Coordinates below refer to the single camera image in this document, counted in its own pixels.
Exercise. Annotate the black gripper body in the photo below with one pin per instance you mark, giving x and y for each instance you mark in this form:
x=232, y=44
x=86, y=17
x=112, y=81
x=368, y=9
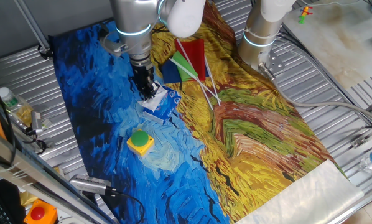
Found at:
x=144, y=73

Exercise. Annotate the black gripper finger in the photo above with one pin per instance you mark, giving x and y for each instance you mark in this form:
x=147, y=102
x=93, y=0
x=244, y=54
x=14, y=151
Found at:
x=146, y=91
x=154, y=89

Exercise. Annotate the white napkin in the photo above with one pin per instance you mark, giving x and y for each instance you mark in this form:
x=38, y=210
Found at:
x=155, y=102

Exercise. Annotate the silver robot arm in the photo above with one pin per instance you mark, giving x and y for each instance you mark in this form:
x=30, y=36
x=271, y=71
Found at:
x=133, y=15

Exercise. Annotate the blue tissue pack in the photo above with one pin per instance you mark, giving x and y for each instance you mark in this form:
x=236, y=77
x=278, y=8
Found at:
x=169, y=107

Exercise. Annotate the red green blue flags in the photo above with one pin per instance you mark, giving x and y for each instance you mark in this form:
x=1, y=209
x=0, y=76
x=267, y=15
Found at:
x=170, y=73

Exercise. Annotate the green flag white stick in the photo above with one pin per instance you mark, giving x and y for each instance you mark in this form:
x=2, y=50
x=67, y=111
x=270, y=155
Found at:
x=184, y=70

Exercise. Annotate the green button yellow box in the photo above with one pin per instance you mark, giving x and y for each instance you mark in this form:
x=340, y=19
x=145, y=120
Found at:
x=139, y=140

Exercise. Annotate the red flag white stick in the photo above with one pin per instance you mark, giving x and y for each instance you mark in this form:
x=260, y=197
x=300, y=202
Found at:
x=195, y=56

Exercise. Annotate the painting print tablecloth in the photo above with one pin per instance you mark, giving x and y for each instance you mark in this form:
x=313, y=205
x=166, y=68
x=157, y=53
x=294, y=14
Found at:
x=251, y=140

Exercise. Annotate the grey metal device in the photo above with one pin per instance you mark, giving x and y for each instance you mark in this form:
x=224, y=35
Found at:
x=36, y=119

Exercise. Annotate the grey metal pole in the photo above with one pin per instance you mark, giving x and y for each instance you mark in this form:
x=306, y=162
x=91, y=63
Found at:
x=32, y=26

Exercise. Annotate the yellow oil bottle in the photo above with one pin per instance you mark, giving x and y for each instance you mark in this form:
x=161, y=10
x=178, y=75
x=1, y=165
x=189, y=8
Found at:
x=10, y=99

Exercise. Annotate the orange box red button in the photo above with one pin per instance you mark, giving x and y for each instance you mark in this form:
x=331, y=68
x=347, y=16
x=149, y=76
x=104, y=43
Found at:
x=46, y=208

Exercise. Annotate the colourful plastic toy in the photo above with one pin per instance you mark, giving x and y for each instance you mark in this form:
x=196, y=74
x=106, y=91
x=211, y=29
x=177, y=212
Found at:
x=305, y=14

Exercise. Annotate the white marble board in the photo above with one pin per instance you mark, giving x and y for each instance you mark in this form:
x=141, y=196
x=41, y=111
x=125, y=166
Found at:
x=338, y=46

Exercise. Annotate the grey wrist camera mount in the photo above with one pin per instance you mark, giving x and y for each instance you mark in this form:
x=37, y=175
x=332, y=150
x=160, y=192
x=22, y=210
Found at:
x=111, y=46

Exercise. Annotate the silver camera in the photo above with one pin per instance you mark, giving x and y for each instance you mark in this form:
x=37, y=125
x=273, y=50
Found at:
x=86, y=183

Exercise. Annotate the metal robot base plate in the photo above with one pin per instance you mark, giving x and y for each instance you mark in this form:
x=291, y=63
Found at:
x=276, y=62

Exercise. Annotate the aluminium frame bar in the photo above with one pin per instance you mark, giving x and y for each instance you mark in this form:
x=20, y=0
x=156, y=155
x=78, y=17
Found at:
x=33, y=174

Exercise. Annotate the aluminium profile bracket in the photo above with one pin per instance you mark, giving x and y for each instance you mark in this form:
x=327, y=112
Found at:
x=364, y=138

